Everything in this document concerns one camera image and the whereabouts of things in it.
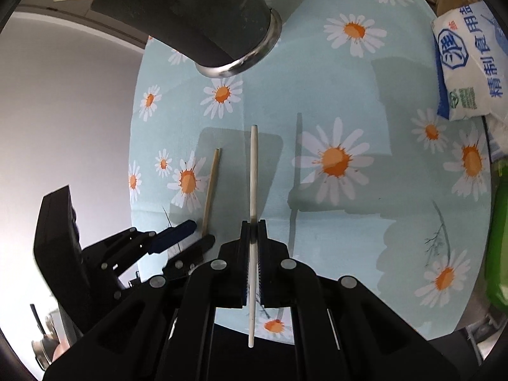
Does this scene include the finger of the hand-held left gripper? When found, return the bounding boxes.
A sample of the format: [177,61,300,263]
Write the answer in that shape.
[162,234,217,279]
[150,219,198,255]

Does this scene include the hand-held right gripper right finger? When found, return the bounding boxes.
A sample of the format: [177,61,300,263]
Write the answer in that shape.
[257,219,463,381]

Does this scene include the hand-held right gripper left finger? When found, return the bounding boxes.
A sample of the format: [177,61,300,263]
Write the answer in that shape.
[43,222,255,381]

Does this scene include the wooden chopstick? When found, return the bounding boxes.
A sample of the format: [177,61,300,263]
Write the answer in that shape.
[202,148,222,239]

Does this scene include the pale chopstick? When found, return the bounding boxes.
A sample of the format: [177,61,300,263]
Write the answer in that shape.
[247,124,260,349]

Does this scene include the dark cylindrical utensil holder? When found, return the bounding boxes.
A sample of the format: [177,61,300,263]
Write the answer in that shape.
[90,0,283,78]

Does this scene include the grey metal object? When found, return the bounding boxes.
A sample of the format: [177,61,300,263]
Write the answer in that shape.
[30,304,70,370]

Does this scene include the daisy print tablecloth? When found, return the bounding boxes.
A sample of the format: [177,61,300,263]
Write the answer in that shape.
[128,0,493,342]

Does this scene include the green sugar bag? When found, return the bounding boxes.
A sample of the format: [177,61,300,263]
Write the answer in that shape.
[485,159,508,314]

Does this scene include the clear plastic packet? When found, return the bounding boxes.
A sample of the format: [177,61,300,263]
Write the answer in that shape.
[482,113,508,163]

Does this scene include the white and blue salt bag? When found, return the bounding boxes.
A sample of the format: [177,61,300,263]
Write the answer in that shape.
[432,1,508,122]

